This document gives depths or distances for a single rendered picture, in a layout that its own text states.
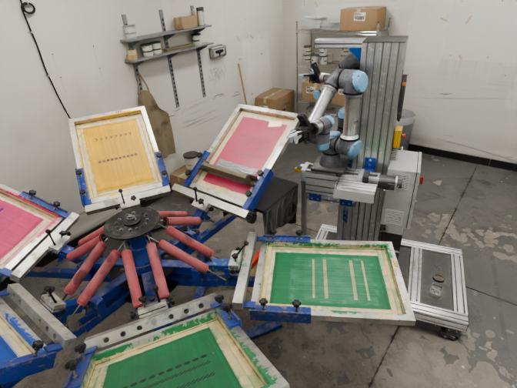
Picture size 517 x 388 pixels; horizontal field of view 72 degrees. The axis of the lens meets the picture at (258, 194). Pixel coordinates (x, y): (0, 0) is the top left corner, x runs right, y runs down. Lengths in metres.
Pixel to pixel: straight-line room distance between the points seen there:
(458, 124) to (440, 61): 0.89
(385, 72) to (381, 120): 0.30
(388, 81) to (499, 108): 3.27
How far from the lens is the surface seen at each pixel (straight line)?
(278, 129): 2.61
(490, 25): 5.40
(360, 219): 2.88
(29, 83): 3.84
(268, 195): 2.76
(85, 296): 1.98
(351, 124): 2.30
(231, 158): 2.62
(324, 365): 2.86
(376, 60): 2.41
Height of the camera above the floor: 2.39
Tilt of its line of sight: 31 degrees down
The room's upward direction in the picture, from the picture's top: 4 degrees counter-clockwise
